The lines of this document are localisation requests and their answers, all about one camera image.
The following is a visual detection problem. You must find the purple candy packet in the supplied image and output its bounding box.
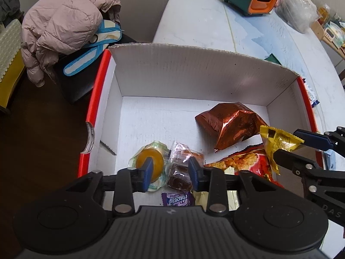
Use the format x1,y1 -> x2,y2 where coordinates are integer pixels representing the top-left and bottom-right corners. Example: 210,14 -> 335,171
161,191 -> 195,208

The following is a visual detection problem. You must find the white and blue snack packet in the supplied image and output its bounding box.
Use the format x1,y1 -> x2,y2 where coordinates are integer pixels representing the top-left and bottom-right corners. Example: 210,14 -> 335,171
302,78 -> 321,110

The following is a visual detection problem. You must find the clear plastic bag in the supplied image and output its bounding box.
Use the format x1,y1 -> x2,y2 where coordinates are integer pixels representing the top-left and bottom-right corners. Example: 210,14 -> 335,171
275,0 -> 319,34

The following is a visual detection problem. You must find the pink puffer jacket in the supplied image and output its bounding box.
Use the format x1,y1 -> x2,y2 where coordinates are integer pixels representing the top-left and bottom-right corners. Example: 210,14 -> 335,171
21,0 -> 121,87

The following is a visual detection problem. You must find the cream lace chair cover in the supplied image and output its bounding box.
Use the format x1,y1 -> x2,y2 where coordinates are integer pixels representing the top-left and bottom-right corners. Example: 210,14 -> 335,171
0,19 -> 24,83

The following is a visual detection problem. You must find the light blue packet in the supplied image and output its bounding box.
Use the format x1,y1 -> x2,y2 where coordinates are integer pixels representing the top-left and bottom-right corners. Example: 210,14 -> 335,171
323,150 -> 337,171

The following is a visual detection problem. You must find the red and white cardboard box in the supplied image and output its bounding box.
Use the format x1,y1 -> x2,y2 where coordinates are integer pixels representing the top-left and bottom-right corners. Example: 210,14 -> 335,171
78,43 -> 324,213

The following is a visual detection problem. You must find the yellow snack packet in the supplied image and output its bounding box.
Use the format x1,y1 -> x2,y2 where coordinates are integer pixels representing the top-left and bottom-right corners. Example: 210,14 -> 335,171
259,125 -> 305,175

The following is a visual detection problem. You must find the black chair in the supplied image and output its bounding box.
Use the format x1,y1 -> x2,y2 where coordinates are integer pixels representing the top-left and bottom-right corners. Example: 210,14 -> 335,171
52,35 -> 138,104

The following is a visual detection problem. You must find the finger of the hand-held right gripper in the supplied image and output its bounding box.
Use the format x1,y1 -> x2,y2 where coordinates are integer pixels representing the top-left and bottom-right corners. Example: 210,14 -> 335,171
293,126 -> 345,157
273,149 -> 345,206

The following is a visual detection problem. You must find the dark grey garment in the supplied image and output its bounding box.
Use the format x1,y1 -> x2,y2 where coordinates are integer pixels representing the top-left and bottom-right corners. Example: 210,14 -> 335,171
0,0 -> 22,24

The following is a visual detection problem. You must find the orange jelly cup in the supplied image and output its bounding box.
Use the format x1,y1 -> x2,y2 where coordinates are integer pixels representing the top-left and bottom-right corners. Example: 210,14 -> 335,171
129,140 -> 171,193

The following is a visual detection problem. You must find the copper foil snack packet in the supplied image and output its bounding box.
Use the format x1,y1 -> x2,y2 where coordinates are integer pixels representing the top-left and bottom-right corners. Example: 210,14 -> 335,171
194,102 -> 267,153

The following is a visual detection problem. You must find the white digital timer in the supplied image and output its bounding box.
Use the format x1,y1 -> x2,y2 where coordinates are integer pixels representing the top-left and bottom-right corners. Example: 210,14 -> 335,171
323,23 -> 344,43

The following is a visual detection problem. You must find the clear packet with dark snack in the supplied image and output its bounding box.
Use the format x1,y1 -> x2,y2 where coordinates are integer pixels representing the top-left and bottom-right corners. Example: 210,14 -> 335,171
165,163 -> 193,191

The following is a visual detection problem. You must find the red chips packet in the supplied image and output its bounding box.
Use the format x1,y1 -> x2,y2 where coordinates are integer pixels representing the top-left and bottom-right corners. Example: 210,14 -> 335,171
204,144 -> 285,190

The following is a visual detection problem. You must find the clear packet with reddish snack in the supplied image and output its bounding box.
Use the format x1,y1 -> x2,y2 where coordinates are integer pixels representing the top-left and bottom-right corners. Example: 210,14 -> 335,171
169,140 -> 205,168

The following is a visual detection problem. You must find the wooden shelf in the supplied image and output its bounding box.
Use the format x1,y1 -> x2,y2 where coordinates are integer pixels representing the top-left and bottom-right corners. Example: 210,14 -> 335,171
310,19 -> 345,60

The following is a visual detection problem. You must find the clear plastic container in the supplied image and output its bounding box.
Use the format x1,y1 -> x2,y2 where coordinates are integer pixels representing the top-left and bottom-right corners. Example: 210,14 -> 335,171
310,0 -> 334,24

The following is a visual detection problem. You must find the green snack bar wrapper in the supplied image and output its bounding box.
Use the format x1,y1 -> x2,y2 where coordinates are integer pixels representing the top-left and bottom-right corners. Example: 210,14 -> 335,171
264,53 -> 282,67

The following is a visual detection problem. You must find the blue white bag strap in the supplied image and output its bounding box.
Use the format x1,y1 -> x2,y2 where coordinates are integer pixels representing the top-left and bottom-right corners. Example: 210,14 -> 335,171
63,19 -> 123,77

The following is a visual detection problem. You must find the yellow seat cushion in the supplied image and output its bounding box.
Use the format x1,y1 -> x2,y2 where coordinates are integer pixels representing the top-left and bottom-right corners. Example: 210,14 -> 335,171
0,51 -> 28,109

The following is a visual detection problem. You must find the cream snack packet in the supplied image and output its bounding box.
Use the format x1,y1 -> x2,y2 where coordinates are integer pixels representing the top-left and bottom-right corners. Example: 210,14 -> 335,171
193,166 -> 241,213

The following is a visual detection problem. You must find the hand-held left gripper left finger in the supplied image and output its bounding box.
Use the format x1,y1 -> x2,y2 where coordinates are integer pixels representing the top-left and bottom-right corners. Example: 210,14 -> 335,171
61,156 -> 155,214

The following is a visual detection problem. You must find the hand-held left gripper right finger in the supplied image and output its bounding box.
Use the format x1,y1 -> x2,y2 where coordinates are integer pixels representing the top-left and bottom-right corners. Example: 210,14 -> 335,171
188,156 -> 278,214

